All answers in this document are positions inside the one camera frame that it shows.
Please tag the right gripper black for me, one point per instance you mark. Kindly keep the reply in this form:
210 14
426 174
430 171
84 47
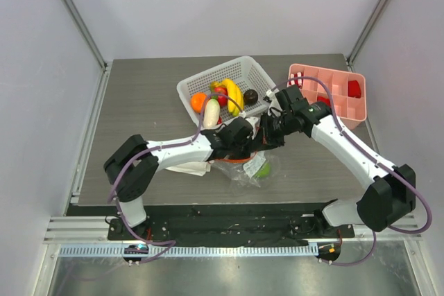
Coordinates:
269 133

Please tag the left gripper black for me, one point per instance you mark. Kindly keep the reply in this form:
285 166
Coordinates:
248 154

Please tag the clear zip bag orange seal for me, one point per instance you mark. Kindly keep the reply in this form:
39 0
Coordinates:
241 174

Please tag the green fake fruit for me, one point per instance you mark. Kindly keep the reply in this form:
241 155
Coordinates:
264 171

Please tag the dark brown fake fruit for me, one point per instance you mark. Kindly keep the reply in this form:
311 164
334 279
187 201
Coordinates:
250 97

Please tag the white fake radish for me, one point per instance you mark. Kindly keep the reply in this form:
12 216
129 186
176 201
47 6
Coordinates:
211 114

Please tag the red fake apple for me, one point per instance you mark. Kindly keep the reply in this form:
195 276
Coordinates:
221 96

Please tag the yellow fake banana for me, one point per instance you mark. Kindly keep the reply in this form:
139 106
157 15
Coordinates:
235 98

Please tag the orange fake fruit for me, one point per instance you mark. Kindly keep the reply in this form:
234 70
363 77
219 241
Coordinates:
197 101

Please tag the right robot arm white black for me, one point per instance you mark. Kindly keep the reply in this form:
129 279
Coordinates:
389 189

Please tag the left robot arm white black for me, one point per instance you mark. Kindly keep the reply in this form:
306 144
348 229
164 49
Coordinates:
132 167

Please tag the folded white towel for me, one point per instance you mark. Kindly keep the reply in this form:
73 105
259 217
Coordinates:
192 168

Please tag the red white striped item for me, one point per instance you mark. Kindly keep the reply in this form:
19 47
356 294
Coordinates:
296 79

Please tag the red item middle compartment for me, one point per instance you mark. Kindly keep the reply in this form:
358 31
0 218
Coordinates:
324 100

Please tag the red item compartment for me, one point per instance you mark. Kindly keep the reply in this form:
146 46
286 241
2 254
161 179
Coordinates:
354 89
324 100

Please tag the white perforated plastic basket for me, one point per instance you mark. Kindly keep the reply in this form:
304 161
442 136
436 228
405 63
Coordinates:
241 74

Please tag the pink compartment tray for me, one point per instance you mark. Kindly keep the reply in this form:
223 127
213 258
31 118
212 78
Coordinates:
333 84

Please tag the red item right compartment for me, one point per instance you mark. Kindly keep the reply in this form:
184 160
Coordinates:
354 89

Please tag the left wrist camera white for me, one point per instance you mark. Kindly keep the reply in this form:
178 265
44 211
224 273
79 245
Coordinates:
253 120

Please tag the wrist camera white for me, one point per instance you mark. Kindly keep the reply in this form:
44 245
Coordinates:
274 108
253 120

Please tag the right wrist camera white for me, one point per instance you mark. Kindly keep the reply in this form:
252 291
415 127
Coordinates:
274 108

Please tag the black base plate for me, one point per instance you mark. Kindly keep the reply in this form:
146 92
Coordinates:
239 225

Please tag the white slotted cable duct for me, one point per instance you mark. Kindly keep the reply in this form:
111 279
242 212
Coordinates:
131 250

